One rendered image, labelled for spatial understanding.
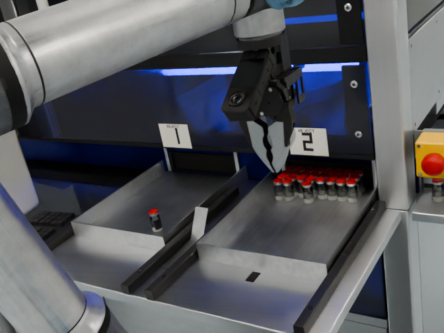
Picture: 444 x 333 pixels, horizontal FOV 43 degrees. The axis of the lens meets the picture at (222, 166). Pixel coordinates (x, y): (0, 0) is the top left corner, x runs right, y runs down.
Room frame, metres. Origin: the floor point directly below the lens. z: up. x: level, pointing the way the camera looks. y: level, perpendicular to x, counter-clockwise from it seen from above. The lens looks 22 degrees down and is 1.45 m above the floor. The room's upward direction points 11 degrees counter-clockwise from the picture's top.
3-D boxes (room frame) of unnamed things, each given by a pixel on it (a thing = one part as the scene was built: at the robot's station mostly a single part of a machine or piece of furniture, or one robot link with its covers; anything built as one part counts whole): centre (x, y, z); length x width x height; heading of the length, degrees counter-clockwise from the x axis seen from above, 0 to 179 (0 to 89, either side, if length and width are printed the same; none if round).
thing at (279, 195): (1.12, -0.11, 0.90); 0.02 x 0.02 x 0.05
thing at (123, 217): (1.20, 0.15, 0.90); 0.34 x 0.26 x 0.04; 144
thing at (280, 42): (0.84, -0.09, 1.23); 0.09 x 0.08 x 0.12; 145
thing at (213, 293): (1.05, 0.05, 0.87); 0.70 x 0.48 x 0.02; 54
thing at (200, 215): (0.98, 0.10, 0.91); 0.14 x 0.03 x 0.06; 145
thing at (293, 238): (1.01, -0.13, 0.90); 0.34 x 0.26 x 0.04; 145
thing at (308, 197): (1.08, -0.17, 0.90); 0.02 x 0.02 x 0.05
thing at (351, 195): (1.10, -0.19, 0.90); 0.18 x 0.02 x 0.05; 55
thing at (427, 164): (0.92, -0.38, 0.99); 0.04 x 0.04 x 0.04; 54
